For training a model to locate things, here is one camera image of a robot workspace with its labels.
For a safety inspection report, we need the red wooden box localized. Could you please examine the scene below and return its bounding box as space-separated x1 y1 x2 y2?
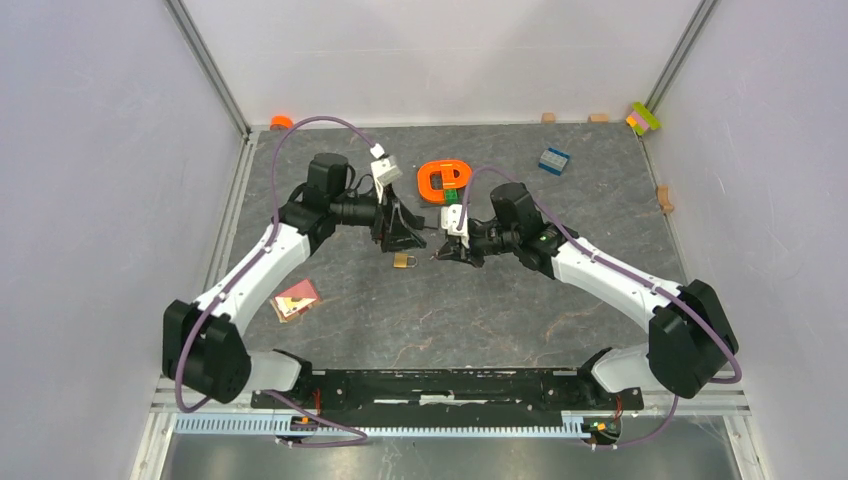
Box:
269 279 322 323

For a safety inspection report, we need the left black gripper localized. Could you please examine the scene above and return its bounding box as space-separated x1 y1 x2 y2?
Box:
331 181 426 254

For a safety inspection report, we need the orange round cap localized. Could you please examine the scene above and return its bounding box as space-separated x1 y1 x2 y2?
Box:
269 115 294 131

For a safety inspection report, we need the curved wooden block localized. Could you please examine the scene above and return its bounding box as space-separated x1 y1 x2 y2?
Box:
656 185 675 215

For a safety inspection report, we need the multicolour toy brick stack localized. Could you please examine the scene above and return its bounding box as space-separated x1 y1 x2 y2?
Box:
625 102 662 137

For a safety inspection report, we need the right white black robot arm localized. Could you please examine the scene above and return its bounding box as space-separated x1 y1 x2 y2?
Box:
436 182 741 408

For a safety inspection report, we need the blue toy brick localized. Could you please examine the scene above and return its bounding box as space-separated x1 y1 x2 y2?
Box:
537 148 571 176

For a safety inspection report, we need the dark flat base plate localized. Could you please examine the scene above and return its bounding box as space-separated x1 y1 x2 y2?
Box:
418 197 463 209

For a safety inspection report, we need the brass padlock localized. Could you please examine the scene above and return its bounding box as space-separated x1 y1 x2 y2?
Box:
392 252 418 269

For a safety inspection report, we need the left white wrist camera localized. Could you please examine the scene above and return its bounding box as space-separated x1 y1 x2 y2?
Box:
369 143 402 203

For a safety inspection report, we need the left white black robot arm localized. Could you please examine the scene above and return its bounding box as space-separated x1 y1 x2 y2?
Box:
162 153 426 408

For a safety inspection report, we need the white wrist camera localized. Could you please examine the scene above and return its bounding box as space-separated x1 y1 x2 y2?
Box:
440 204 470 249
369 143 402 203

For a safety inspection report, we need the light blue toothed strip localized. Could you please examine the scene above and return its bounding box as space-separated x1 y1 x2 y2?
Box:
173 414 584 439

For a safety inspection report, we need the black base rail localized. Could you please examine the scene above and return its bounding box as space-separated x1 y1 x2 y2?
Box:
285 361 644 428

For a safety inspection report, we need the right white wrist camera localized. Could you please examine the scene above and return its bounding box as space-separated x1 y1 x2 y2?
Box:
440 204 470 249

